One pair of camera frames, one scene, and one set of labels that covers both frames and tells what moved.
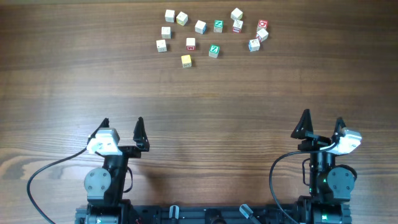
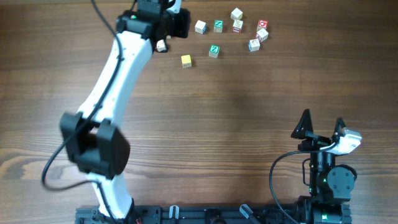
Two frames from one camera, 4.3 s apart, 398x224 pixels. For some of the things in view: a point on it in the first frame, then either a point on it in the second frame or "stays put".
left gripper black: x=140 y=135 -> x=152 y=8
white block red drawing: x=237 y=26 stays put
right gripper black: x=314 y=141 stays put
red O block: x=262 y=23 stays put
